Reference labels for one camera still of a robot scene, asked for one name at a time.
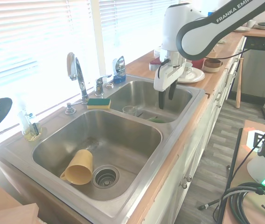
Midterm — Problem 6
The light wooden box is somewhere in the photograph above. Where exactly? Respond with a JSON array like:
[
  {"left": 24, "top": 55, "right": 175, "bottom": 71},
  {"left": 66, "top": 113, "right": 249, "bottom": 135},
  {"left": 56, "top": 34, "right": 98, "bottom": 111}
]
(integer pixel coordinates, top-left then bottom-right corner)
[{"left": 0, "top": 171, "right": 40, "bottom": 224}]

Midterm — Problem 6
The steel drain strainer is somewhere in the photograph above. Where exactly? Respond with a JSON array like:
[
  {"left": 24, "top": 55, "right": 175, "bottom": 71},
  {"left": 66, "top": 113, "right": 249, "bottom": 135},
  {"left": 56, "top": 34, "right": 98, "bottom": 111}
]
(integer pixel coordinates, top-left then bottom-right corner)
[{"left": 92, "top": 165, "right": 120, "bottom": 189}]

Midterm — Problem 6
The chrome faucet lever handle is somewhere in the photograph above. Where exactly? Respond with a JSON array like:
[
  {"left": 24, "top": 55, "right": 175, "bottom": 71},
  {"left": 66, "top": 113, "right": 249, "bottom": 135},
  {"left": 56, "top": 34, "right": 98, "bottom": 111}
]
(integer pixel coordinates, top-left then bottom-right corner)
[{"left": 94, "top": 74, "right": 112, "bottom": 97}]

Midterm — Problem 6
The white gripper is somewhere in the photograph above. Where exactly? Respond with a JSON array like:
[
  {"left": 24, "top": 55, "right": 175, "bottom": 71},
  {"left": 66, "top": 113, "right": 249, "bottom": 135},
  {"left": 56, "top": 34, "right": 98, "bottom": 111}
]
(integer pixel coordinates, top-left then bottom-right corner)
[{"left": 153, "top": 60, "right": 187, "bottom": 110}]

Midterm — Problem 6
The stainless steel dishwasher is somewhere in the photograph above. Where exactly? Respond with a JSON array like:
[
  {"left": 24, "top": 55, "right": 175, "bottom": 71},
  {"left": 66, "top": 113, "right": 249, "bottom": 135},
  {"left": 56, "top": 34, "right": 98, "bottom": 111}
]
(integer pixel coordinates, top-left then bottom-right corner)
[{"left": 225, "top": 36, "right": 265, "bottom": 98}]

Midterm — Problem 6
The black camera cable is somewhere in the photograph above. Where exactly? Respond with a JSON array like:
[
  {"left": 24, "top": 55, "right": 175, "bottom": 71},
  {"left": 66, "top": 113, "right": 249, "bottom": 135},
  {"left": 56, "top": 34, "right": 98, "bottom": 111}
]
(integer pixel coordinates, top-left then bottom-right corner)
[{"left": 157, "top": 58, "right": 171, "bottom": 78}]

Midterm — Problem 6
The white kitchen cabinet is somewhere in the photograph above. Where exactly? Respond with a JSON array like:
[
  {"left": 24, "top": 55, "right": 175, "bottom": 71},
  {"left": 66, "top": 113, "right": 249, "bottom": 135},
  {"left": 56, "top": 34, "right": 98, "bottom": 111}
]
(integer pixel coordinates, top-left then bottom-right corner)
[{"left": 127, "top": 35, "right": 247, "bottom": 224}]

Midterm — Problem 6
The red pot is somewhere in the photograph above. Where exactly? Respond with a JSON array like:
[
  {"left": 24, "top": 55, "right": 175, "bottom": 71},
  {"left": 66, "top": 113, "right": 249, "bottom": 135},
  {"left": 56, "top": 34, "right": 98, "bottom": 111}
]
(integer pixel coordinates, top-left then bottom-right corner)
[{"left": 190, "top": 58, "right": 205, "bottom": 70}]

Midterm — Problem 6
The black table edge rail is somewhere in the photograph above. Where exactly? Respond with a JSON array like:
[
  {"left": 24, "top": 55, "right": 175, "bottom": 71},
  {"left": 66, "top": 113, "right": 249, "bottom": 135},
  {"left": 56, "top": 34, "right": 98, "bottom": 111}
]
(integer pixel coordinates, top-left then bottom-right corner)
[{"left": 225, "top": 128, "right": 243, "bottom": 190}]

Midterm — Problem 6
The narrow window blind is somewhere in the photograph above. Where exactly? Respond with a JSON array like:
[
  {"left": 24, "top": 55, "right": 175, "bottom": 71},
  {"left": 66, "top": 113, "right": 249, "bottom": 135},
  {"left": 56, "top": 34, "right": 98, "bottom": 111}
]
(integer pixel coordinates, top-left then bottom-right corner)
[{"left": 98, "top": 0, "right": 184, "bottom": 63}]

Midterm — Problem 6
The white patterned teacup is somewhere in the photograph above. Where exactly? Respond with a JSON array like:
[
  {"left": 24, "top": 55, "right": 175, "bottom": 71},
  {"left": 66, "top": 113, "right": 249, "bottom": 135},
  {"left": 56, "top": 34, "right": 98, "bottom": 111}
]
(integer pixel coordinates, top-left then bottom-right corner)
[{"left": 181, "top": 62, "right": 194, "bottom": 79}]

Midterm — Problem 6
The clear hand soap bottle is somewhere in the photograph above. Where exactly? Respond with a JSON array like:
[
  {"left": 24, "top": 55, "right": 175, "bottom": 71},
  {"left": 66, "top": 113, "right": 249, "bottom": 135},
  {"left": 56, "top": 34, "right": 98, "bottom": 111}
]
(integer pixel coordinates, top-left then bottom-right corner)
[{"left": 18, "top": 93, "right": 42, "bottom": 142}]

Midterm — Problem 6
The green bowl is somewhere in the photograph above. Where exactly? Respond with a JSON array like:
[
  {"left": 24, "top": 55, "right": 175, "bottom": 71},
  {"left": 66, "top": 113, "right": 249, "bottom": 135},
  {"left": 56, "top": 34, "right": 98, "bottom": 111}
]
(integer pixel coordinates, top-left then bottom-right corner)
[{"left": 146, "top": 116, "right": 166, "bottom": 124}]

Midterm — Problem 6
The yellow green sponge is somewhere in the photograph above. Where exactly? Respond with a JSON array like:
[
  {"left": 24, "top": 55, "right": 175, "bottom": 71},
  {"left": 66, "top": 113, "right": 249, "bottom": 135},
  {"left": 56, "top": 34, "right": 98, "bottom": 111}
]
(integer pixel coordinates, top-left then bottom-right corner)
[{"left": 86, "top": 98, "right": 112, "bottom": 110}]

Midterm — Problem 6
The white dinner plate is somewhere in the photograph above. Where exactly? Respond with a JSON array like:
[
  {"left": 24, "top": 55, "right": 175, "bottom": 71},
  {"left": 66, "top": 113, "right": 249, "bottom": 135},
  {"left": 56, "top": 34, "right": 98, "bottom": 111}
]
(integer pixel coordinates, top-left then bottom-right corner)
[{"left": 176, "top": 67, "right": 205, "bottom": 84}]

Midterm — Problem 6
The coiled black cable bundle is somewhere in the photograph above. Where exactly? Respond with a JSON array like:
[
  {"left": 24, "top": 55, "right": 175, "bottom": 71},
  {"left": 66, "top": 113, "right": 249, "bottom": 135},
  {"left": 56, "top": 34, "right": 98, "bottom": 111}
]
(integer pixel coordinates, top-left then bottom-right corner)
[{"left": 229, "top": 182, "right": 265, "bottom": 224}]

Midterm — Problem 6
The stainless steel double sink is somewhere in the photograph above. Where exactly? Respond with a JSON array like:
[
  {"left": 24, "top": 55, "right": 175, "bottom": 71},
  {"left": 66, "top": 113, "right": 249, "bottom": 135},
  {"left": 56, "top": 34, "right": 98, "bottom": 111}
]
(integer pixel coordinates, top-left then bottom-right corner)
[{"left": 0, "top": 74, "right": 207, "bottom": 219}]

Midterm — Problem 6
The printed marker tag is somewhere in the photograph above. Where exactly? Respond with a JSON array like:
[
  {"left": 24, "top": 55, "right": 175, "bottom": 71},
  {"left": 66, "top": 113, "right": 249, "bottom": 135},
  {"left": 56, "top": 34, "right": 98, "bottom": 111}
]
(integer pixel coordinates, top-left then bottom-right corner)
[{"left": 244, "top": 130, "right": 265, "bottom": 153}]

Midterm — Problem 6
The chrome soap pump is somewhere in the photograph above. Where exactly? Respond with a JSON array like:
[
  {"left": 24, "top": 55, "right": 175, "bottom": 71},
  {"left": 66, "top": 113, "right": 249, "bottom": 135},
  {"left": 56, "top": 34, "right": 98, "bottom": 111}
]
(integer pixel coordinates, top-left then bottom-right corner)
[{"left": 64, "top": 102, "right": 77, "bottom": 115}]

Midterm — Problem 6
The blue Dawn soap bottle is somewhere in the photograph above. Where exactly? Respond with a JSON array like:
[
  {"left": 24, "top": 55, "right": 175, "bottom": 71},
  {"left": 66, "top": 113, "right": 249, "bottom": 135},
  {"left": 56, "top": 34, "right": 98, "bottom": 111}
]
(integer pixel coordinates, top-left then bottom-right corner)
[{"left": 112, "top": 55, "right": 126, "bottom": 84}]

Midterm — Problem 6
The red white container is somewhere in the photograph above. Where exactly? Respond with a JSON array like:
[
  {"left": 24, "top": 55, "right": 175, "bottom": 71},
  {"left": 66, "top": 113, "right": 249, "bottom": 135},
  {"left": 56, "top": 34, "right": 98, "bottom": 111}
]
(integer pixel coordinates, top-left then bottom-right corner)
[{"left": 149, "top": 57, "right": 161, "bottom": 71}]

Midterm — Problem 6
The wide window blind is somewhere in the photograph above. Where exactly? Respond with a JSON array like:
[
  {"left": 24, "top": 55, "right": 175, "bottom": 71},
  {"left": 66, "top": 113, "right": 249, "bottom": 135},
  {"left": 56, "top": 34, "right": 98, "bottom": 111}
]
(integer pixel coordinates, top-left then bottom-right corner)
[{"left": 0, "top": 0, "right": 93, "bottom": 79}]

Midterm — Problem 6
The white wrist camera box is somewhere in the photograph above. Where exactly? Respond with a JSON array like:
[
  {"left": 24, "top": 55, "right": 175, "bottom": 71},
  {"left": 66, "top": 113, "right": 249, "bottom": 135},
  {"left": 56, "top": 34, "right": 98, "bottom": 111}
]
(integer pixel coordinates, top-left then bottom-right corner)
[{"left": 159, "top": 48, "right": 170, "bottom": 63}]

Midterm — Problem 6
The clear drinking glass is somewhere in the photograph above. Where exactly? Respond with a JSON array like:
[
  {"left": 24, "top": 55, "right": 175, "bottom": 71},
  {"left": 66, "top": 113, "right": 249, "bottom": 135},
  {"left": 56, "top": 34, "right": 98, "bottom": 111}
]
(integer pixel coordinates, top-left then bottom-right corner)
[{"left": 122, "top": 105, "right": 138, "bottom": 117}]

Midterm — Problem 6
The brown ceramic bowl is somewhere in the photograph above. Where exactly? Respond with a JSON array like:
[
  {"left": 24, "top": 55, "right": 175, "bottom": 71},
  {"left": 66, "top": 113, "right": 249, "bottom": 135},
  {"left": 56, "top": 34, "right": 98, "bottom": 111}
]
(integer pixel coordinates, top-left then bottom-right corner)
[{"left": 203, "top": 58, "right": 223, "bottom": 74}]

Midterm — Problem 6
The chrome gooseneck faucet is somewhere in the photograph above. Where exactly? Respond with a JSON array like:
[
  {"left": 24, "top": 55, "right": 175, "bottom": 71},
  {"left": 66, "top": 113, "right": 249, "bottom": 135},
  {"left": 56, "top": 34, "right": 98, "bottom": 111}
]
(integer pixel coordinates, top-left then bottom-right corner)
[{"left": 66, "top": 52, "right": 89, "bottom": 105}]

